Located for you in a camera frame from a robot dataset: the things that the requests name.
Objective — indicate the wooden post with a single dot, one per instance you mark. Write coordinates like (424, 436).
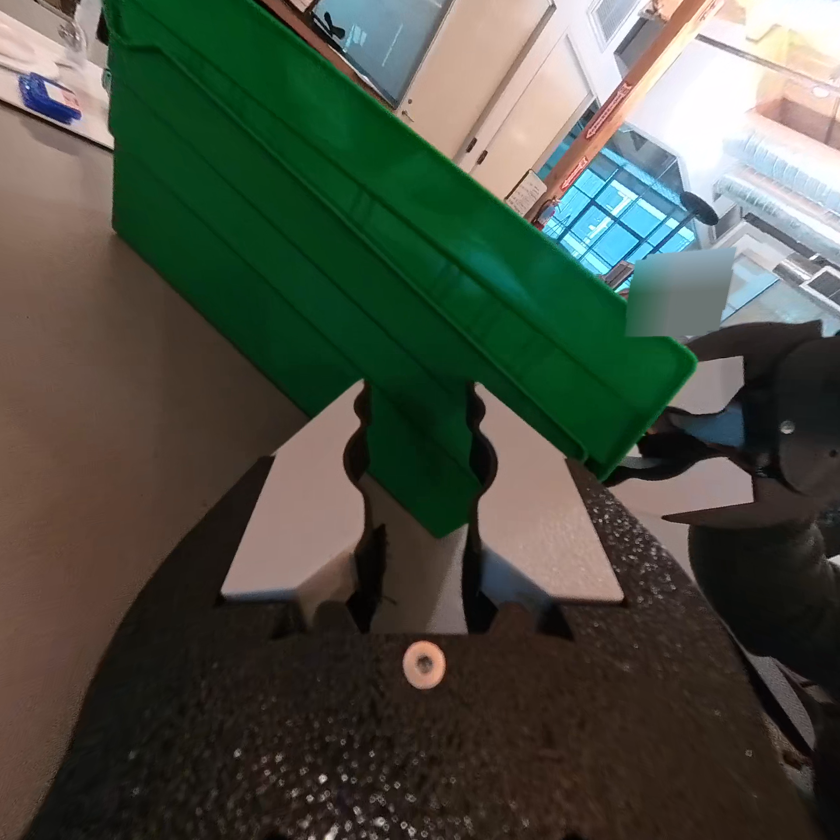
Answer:
(643, 72)

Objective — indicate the black disc stand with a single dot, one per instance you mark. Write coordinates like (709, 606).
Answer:
(699, 207)

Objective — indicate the small whiteboard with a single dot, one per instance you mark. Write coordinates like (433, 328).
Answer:
(526, 191)

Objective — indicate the metal air duct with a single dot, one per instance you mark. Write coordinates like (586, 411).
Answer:
(781, 177)

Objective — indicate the red fire extinguisher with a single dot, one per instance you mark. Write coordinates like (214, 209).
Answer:
(546, 211)

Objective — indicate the white door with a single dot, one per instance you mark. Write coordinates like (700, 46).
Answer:
(472, 52)
(531, 105)

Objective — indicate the wooden workbench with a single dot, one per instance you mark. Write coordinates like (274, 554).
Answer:
(354, 69)

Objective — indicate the wall vent grille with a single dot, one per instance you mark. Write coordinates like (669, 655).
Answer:
(613, 16)

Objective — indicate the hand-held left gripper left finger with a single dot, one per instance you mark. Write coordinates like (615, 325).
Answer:
(295, 525)

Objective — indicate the long red arrow sign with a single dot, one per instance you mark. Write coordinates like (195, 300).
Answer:
(609, 110)

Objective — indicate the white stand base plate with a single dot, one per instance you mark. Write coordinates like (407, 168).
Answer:
(39, 39)

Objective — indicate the small blue box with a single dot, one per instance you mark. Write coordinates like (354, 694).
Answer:
(49, 98)

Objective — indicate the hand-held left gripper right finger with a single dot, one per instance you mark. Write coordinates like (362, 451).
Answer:
(544, 525)

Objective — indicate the green plastic bin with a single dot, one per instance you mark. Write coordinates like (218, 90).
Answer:
(262, 249)
(459, 223)

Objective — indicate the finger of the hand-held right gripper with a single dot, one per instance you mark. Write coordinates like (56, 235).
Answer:
(702, 489)
(712, 384)

